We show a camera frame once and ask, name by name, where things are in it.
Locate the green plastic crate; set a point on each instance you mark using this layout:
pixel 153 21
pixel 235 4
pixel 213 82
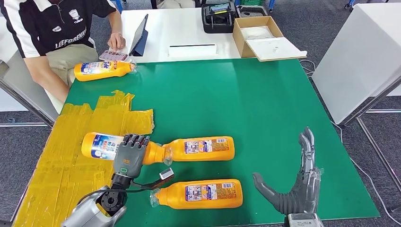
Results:
pixel 250 2

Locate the white box lid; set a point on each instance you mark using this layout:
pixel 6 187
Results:
pixel 272 48

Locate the orange detergent bottle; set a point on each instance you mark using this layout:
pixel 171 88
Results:
pixel 203 155
pixel 170 195
pixel 91 145
pixel 91 73

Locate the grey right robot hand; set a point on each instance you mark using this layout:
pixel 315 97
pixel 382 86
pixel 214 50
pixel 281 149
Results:
pixel 300 200

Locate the green table mat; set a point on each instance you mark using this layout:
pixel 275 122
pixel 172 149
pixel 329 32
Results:
pixel 235 94

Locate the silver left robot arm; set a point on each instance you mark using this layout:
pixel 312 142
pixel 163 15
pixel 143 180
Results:
pixel 84 216

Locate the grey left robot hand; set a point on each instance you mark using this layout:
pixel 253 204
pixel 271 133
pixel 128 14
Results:
pixel 128 159

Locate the person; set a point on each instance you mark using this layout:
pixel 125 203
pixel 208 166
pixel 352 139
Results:
pixel 37 28
pixel 175 4

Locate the person's left hand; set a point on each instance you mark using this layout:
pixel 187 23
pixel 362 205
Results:
pixel 116 42

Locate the white table with metal frame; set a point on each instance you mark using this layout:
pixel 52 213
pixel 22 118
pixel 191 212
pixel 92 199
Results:
pixel 355 56
pixel 18 80

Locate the open cardboard box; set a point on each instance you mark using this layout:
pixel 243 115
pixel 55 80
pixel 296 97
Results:
pixel 238 39

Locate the white desk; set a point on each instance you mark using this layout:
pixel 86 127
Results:
pixel 175 26

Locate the black equipment case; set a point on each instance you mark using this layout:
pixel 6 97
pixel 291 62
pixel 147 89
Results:
pixel 217 28

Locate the person's left forearm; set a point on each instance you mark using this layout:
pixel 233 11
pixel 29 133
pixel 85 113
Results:
pixel 116 23

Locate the pink smartphone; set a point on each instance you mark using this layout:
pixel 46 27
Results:
pixel 113 56

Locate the white foam pad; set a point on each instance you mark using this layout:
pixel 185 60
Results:
pixel 256 33

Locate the person's right forearm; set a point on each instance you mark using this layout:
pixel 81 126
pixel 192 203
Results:
pixel 53 81

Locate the tablet in dark case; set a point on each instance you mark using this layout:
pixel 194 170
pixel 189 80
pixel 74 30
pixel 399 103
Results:
pixel 140 36

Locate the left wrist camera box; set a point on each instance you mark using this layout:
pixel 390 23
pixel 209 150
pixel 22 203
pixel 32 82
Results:
pixel 166 174

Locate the yellow tape patch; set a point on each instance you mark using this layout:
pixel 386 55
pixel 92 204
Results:
pixel 47 188

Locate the flat white box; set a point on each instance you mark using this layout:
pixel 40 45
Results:
pixel 191 51

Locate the grey foam case lid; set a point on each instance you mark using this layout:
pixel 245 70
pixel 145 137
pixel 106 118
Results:
pixel 252 12

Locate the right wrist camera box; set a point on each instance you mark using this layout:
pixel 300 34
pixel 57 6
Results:
pixel 302 221

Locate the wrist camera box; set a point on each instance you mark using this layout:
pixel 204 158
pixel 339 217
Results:
pixel 166 174
pixel 302 221

